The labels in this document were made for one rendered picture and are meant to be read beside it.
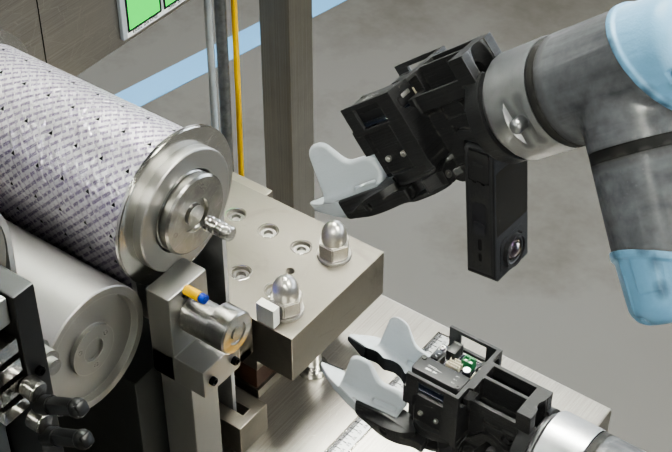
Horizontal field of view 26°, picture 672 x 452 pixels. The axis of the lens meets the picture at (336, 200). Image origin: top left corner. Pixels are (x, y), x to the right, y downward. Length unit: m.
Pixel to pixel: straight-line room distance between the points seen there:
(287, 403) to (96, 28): 0.45
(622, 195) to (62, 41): 0.84
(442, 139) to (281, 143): 1.37
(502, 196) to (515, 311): 1.96
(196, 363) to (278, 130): 1.12
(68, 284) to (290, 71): 1.11
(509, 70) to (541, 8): 2.93
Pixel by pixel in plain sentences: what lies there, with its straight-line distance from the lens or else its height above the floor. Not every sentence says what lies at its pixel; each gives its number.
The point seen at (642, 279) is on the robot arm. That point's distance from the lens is 0.88.
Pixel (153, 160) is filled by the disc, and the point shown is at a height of 1.32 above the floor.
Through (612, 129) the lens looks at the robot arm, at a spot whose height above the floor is 1.53.
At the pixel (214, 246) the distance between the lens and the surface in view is 1.36.
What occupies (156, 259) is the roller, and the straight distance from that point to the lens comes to 1.24.
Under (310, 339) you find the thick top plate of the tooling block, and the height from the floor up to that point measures 1.01.
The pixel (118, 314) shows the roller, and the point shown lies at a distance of 1.25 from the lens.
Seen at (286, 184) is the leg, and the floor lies 0.52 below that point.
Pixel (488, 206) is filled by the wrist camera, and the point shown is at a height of 1.41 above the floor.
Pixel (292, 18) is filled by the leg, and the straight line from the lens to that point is 2.22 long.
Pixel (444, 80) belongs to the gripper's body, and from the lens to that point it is 1.00.
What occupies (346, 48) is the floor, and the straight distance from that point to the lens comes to 3.67.
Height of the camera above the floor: 2.05
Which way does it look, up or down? 40 degrees down
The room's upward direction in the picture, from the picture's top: straight up
